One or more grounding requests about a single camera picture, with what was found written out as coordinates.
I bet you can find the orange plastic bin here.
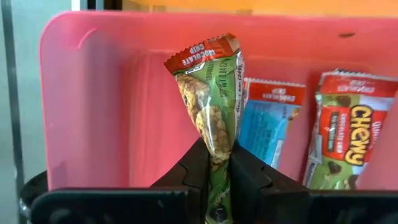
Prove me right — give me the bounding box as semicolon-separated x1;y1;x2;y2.
124;0;398;18

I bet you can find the pink plastic bin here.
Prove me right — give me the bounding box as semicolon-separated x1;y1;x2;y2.
39;11;398;191

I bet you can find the chocolate chip granola bar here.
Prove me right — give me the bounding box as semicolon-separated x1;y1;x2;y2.
238;77;307;170
164;32;246;224
303;68;398;190

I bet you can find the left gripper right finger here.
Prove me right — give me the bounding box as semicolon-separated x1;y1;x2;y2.
231;142;398;224

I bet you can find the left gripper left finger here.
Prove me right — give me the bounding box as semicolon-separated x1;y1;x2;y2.
30;138;210;224

